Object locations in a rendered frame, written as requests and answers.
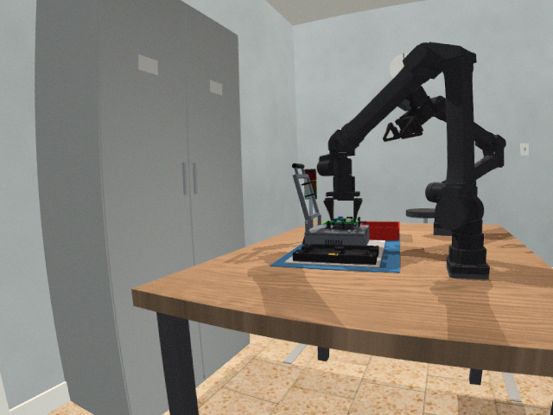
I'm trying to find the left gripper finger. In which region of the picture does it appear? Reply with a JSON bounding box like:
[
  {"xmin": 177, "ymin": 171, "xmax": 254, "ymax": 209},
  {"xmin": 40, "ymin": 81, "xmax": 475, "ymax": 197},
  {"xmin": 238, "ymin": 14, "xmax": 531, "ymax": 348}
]
[
  {"xmin": 324, "ymin": 200, "xmax": 334, "ymax": 220},
  {"xmin": 353, "ymin": 200, "xmax": 362, "ymax": 223}
]

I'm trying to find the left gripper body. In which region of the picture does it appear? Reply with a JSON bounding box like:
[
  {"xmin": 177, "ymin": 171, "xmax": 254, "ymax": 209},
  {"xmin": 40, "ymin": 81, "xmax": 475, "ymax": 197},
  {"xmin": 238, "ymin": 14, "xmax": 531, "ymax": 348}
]
[{"xmin": 325, "ymin": 175, "xmax": 362, "ymax": 201}]

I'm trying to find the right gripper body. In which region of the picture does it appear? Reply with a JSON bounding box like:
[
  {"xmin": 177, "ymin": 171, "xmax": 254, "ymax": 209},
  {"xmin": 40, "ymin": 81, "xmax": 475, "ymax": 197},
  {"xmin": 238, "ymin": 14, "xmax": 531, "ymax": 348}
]
[{"xmin": 395, "ymin": 115, "xmax": 425, "ymax": 138}]

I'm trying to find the red bin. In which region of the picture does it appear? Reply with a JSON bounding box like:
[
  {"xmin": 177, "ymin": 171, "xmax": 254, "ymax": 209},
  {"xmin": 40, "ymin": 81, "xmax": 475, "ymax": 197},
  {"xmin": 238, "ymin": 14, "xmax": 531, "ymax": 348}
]
[{"xmin": 360, "ymin": 221, "xmax": 399, "ymax": 240}]

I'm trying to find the green circuit board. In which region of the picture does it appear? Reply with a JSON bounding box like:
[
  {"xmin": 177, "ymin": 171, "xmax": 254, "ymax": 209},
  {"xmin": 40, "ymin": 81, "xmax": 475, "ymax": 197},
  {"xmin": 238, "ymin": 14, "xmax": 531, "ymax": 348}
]
[{"xmin": 329, "ymin": 216, "xmax": 354, "ymax": 223}]

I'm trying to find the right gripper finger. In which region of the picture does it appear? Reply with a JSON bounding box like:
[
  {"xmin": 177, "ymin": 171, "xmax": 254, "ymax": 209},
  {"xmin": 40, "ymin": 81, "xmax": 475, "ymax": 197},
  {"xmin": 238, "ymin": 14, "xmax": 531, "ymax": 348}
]
[
  {"xmin": 401, "ymin": 118, "xmax": 423, "ymax": 139},
  {"xmin": 383, "ymin": 122, "xmax": 400, "ymax": 142}
]

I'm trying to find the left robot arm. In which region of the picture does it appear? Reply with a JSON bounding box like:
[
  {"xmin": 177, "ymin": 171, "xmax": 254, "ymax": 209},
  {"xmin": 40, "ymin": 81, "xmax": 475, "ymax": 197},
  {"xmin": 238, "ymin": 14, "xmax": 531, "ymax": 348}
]
[{"xmin": 317, "ymin": 42, "xmax": 490, "ymax": 275}]

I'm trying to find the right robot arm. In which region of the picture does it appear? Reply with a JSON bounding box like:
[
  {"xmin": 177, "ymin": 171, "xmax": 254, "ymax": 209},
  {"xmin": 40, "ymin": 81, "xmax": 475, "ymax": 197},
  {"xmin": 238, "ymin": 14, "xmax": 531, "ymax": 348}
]
[{"xmin": 398, "ymin": 86, "xmax": 506, "ymax": 203}]

